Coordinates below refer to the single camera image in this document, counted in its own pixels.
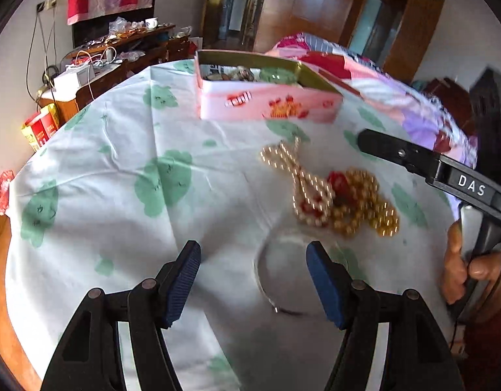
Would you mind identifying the gold bead necklace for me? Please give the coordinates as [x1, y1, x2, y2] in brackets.
[325, 167, 400, 238]

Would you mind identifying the silver metal bangle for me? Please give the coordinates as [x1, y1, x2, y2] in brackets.
[254, 227, 326, 320]

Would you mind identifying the red knot charm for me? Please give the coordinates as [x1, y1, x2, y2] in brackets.
[327, 170, 354, 205]

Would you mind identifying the cream pearl necklace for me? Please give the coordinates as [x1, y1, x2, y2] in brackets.
[259, 138, 336, 228]

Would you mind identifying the green jade bangle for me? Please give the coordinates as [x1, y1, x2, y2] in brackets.
[258, 67, 297, 85]

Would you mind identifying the pink metal jewelry tin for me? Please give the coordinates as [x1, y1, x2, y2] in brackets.
[194, 50, 343, 123]

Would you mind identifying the right hand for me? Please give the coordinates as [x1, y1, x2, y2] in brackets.
[440, 221, 501, 323]

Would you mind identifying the dark wooden headboard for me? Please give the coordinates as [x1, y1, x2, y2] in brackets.
[424, 78, 476, 138]

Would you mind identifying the patchwork pink purple quilt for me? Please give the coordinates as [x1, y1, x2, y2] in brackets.
[266, 32, 477, 168]

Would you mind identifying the red plastic bag bin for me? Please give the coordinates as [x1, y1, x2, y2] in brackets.
[0, 169, 15, 215]

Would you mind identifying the white green patterned tablecloth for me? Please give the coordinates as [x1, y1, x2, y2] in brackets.
[6, 63, 454, 390]

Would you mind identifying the wooden wardrobe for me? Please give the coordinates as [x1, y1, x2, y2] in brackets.
[253, 0, 445, 83]

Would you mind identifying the red yellow gift box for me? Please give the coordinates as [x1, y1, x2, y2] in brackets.
[21, 103, 60, 152]

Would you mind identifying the white box on cabinet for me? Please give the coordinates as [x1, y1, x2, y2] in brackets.
[53, 64, 95, 101]

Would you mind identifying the wooden TV cabinet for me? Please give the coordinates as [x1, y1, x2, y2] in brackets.
[37, 24, 191, 123]

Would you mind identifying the black television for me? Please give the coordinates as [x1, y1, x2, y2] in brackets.
[70, 5, 156, 50]

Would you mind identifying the wooden door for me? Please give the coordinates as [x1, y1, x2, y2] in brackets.
[200, 0, 224, 49]

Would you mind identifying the wall power socket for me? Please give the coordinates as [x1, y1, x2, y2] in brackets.
[36, 0, 58, 13]

